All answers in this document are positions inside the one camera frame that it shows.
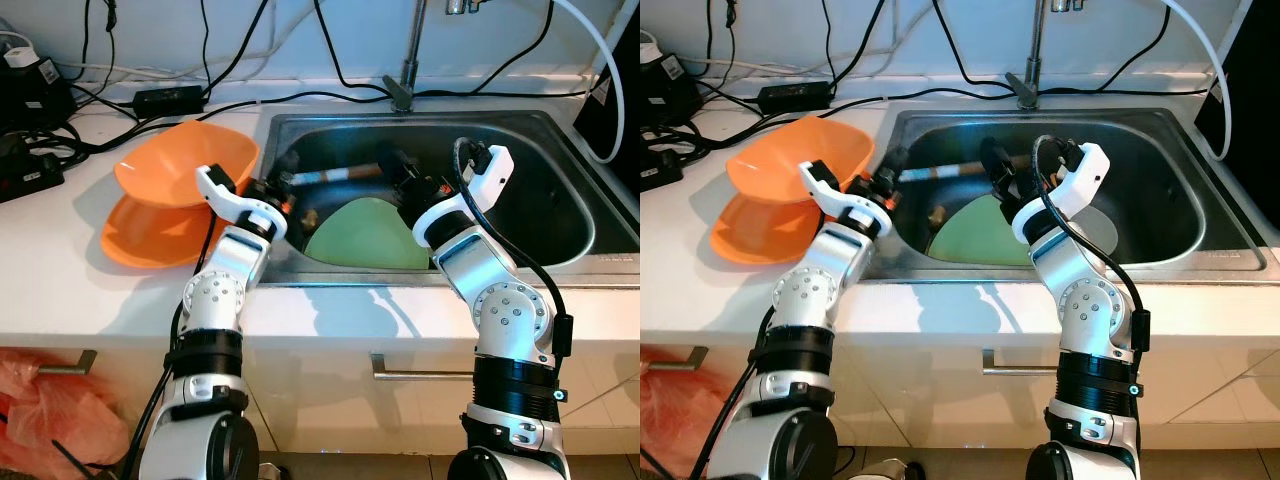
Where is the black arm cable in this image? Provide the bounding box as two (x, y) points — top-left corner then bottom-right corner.
(695, 300), (771, 480)
(452, 137), (574, 361)
(1033, 135), (1153, 353)
(115, 300), (196, 480)

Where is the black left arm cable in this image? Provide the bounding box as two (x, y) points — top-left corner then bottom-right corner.
(695, 300), (771, 480)
(115, 300), (196, 480)

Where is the orange plastic plate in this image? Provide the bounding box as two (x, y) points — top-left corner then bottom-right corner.
(710, 193), (833, 266)
(100, 193), (218, 269)

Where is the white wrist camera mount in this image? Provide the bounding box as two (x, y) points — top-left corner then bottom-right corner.
(195, 163), (289, 239)
(410, 143), (516, 246)
(798, 158), (894, 236)
(1012, 142), (1112, 246)

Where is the white hose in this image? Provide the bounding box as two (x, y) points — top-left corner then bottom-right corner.
(548, 0), (627, 166)
(1160, 0), (1234, 161)

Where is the black power supply box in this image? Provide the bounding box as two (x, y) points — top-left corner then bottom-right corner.
(0, 55), (77, 131)
(640, 50), (702, 127)

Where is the steel faucet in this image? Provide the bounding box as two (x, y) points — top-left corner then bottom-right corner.
(385, 0), (433, 114)
(1005, 0), (1057, 111)

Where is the orange plastic bowl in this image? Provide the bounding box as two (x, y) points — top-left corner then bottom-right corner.
(725, 115), (874, 206)
(113, 120), (261, 209)

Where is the green plate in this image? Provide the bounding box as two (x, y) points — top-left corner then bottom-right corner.
(925, 195), (1043, 266)
(303, 197), (434, 271)

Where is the black looping wall cable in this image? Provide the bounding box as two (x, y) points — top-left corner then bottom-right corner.
(312, 0), (558, 98)
(930, 0), (1176, 96)

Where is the black appliance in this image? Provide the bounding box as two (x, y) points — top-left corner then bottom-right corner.
(575, 10), (641, 198)
(1195, 0), (1280, 201)

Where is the black power adapter brick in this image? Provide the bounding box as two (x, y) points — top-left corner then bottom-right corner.
(132, 85), (209, 117)
(755, 80), (835, 114)

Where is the white kitchen cabinet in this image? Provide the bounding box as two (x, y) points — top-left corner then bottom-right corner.
(0, 335), (641, 456)
(640, 330), (1280, 453)

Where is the black countertop cable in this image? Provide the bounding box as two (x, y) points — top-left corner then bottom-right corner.
(690, 85), (1213, 139)
(60, 88), (596, 151)

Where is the red plastic bag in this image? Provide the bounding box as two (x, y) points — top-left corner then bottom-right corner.
(640, 345), (747, 479)
(0, 350), (131, 480)

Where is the silver drawer handle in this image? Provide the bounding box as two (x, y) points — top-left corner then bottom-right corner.
(35, 349), (99, 377)
(982, 348), (1064, 378)
(370, 352), (480, 384)
(655, 345), (712, 372)

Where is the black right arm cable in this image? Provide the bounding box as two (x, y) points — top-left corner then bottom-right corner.
(452, 137), (574, 361)
(1033, 135), (1153, 353)

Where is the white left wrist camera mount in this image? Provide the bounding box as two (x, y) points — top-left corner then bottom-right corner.
(195, 163), (289, 239)
(798, 158), (894, 236)

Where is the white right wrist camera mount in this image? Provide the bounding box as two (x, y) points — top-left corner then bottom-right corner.
(1012, 142), (1112, 246)
(410, 143), (516, 246)

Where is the stainless steel sink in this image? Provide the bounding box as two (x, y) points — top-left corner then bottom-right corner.
(250, 108), (641, 291)
(870, 105), (1273, 286)

